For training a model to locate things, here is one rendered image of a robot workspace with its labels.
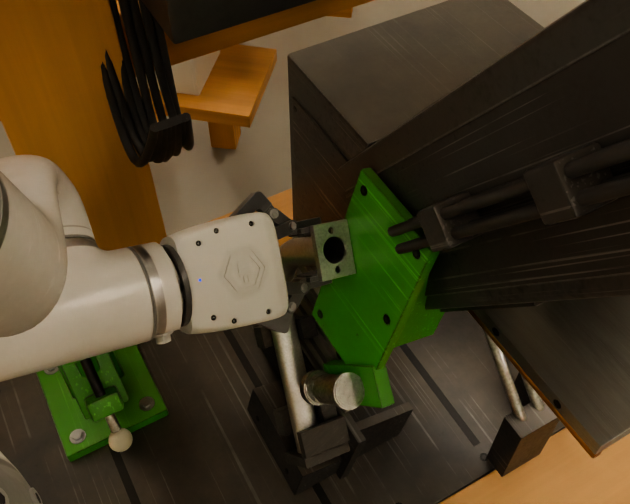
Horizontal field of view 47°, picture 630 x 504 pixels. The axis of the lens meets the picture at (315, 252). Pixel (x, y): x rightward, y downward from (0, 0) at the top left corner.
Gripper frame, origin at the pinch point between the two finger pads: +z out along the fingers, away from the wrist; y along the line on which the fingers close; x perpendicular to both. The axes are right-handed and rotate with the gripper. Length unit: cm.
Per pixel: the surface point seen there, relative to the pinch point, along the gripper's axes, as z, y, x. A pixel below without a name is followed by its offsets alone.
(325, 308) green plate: 2.9, -6.7, 4.9
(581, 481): 28.7, -34.1, -3.2
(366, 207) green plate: 2.7, 3.6, -6.3
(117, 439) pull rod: -17.7, -18.1, 22.4
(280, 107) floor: 100, 39, 174
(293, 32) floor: 126, 72, 197
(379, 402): 2.5, -16.0, -2.7
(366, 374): 2.5, -13.3, -1.3
